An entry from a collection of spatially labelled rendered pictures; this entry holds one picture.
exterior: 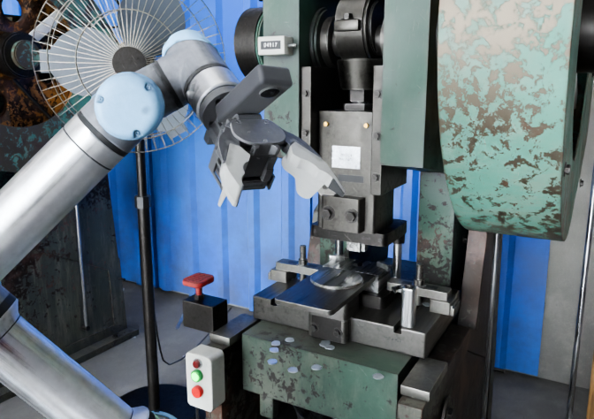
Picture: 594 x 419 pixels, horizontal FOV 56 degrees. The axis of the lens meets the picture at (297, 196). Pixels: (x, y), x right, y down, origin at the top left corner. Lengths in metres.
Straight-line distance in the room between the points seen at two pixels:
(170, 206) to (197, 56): 2.52
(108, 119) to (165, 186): 2.62
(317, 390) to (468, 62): 0.79
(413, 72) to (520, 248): 1.43
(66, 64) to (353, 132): 0.98
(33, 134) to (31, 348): 1.42
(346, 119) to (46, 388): 0.80
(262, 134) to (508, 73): 0.37
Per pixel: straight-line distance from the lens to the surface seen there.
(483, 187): 0.97
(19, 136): 2.23
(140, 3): 1.83
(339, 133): 1.29
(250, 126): 0.69
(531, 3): 0.86
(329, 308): 1.16
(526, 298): 2.54
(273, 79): 0.65
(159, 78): 0.81
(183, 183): 3.19
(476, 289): 1.59
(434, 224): 1.52
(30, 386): 0.94
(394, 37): 1.20
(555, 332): 2.61
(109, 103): 0.66
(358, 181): 1.29
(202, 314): 1.40
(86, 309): 2.76
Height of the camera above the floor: 1.23
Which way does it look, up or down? 11 degrees down
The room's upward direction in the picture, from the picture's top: straight up
